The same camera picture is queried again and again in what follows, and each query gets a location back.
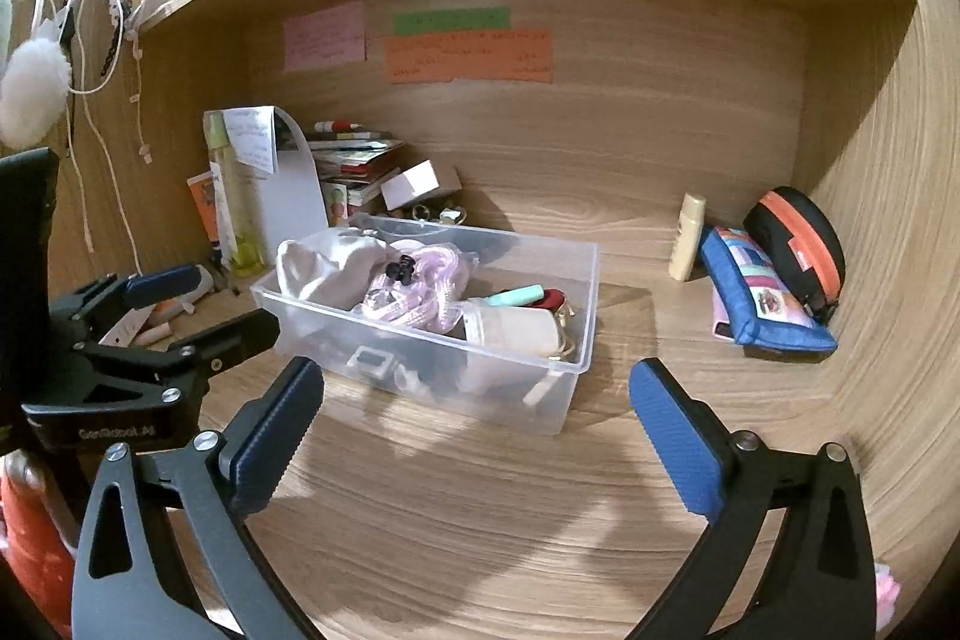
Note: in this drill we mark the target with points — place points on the white paper receipt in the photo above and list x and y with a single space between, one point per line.
251 132

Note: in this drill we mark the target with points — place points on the green sticky note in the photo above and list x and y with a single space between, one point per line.
451 20

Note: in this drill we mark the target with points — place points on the blue patterned pencil pouch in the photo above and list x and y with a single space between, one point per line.
760 309

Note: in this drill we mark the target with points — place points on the cream small bottle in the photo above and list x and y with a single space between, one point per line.
687 240

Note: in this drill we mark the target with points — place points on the orange sticky note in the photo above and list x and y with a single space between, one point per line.
522 54

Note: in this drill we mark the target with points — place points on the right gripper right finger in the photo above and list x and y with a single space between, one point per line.
819 581

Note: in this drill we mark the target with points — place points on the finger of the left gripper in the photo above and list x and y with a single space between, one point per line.
147 290
231 343

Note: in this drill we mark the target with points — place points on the white file box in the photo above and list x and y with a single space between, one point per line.
289 204

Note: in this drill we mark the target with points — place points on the clear plastic storage bin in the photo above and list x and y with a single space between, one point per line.
409 340

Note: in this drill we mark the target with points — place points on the orange black round case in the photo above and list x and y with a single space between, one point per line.
803 246

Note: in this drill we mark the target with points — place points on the white printed carton box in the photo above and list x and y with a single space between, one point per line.
135 320

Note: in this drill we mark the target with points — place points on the white fluffy pompom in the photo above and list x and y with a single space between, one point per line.
34 93

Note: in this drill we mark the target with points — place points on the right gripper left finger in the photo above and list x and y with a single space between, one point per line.
130 579

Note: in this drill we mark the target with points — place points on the stack of books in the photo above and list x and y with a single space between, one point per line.
352 161

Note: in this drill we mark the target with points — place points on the white drawstring cloth pouch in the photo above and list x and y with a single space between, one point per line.
333 267

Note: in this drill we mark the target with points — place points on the small white cardboard box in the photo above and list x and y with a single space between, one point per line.
420 183

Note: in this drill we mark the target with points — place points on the pink sticky note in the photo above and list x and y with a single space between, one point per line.
325 39

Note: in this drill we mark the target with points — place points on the small white tube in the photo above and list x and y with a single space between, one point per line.
153 335

